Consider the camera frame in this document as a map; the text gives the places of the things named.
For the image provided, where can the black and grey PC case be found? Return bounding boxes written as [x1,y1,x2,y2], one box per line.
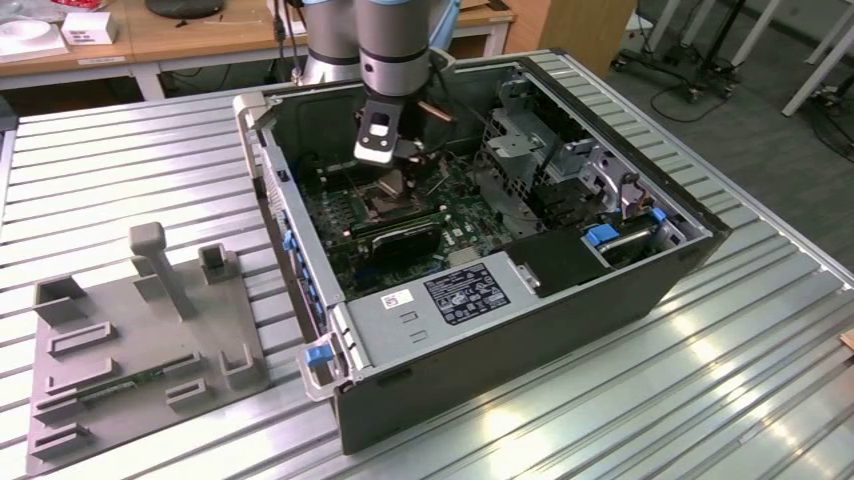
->
[231,48,733,456]

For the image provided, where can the wooden cabinet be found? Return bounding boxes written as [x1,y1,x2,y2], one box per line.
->
[538,0,639,80]

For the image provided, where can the green motherboard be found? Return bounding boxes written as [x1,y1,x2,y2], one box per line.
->
[296,149,535,296]

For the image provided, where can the grey parts rack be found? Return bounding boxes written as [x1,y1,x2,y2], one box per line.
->
[25,222,272,475]

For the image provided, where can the red packet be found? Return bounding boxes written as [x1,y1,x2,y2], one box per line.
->
[49,0,112,14]

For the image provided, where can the wooden desk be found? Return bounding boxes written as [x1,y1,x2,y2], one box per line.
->
[0,0,519,101]

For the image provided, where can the silver CPU chip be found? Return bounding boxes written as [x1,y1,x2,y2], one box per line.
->
[375,169,407,197]

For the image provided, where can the CPU socket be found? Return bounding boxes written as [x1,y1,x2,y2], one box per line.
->
[355,177,436,222]

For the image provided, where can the blue case latch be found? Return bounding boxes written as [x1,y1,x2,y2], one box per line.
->
[302,344,334,372]

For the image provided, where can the white cardboard box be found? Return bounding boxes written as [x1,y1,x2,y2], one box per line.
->
[59,12,120,47]

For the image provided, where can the green RAM stick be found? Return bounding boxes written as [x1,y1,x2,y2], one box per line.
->
[71,367,168,402]

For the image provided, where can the metal drive cage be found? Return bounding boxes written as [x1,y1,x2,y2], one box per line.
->
[476,77,606,234]

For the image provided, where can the black wheeled stand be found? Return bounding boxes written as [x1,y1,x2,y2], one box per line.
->
[611,0,746,105]

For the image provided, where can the black round stand base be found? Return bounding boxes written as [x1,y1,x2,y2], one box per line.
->
[144,0,223,18]

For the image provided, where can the black graphics card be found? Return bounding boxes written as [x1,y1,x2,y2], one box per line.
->
[359,222,447,267]

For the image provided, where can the grey power supply unit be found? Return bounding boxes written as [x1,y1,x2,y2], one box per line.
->
[340,249,543,370]

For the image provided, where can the blue disk carrier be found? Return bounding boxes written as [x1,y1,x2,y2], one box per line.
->
[579,224,621,250]

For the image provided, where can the white table frame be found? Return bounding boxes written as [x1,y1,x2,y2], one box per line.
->
[778,0,854,119]

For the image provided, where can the white round plate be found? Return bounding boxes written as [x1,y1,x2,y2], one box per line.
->
[0,18,70,57]

